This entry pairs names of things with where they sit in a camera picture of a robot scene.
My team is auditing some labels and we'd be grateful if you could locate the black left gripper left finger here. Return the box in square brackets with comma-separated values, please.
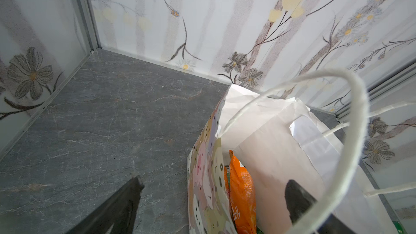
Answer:
[67, 175, 145, 234]

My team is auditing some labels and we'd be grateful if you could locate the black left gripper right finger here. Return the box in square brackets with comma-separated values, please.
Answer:
[284, 179, 354, 234]

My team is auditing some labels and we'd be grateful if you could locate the orange snack pack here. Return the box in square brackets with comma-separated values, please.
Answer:
[224, 150, 257, 234]

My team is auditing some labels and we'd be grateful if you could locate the white cartoon paper bag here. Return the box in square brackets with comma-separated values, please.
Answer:
[186, 68, 416, 234]

